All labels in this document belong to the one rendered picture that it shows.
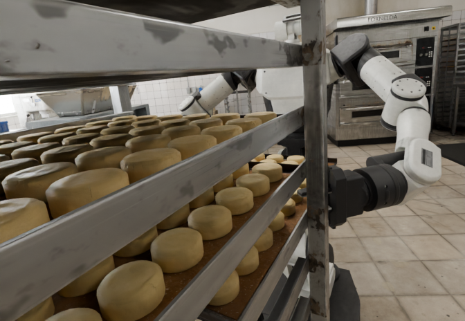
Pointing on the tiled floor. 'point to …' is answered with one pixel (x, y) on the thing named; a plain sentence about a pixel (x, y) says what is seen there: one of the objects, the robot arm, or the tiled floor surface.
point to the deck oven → (412, 52)
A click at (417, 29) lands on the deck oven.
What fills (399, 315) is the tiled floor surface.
